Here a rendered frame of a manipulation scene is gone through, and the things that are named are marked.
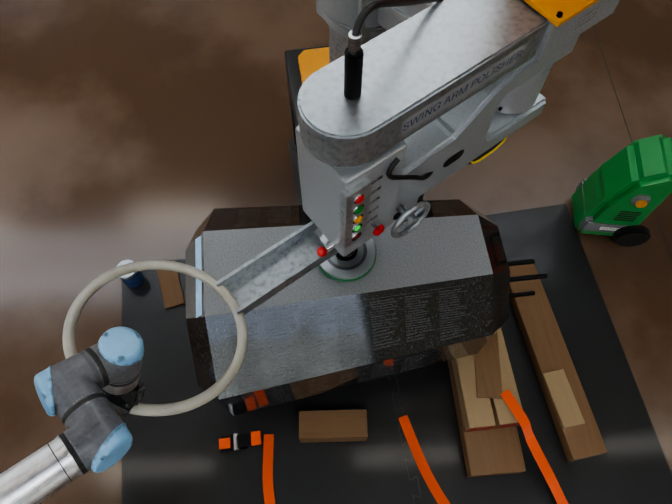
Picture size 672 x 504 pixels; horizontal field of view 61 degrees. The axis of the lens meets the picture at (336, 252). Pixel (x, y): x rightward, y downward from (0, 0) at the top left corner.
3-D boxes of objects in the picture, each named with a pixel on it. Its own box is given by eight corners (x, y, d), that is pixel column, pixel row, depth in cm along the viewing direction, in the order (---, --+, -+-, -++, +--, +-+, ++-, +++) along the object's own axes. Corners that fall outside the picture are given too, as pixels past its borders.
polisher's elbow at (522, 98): (465, 93, 188) (479, 48, 171) (501, 62, 194) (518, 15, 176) (511, 126, 182) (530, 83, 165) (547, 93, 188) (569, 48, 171)
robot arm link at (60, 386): (54, 414, 108) (115, 380, 116) (25, 368, 112) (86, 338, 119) (57, 434, 115) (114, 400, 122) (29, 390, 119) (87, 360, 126)
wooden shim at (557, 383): (542, 374, 265) (543, 373, 263) (562, 369, 266) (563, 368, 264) (563, 428, 254) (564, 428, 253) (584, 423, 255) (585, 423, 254)
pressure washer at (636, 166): (632, 192, 318) (729, 82, 240) (640, 248, 303) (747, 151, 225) (568, 187, 320) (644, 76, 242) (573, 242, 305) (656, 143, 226)
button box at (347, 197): (360, 228, 168) (365, 174, 142) (366, 235, 167) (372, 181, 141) (339, 243, 166) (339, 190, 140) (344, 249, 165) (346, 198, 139)
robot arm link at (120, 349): (86, 336, 119) (130, 315, 125) (86, 364, 128) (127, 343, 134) (110, 371, 116) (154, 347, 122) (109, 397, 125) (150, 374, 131)
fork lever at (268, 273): (383, 171, 197) (385, 162, 193) (420, 210, 190) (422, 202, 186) (211, 280, 177) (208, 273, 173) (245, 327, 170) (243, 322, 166)
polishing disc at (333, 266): (379, 231, 208) (379, 229, 207) (370, 284, 199) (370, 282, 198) (322, 221, 210) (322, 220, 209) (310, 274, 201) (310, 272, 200)
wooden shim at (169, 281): (156, 266, 296) (155, 265, 295) (175, 260, 298) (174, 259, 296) (165, 309, 286) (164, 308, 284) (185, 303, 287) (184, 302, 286)
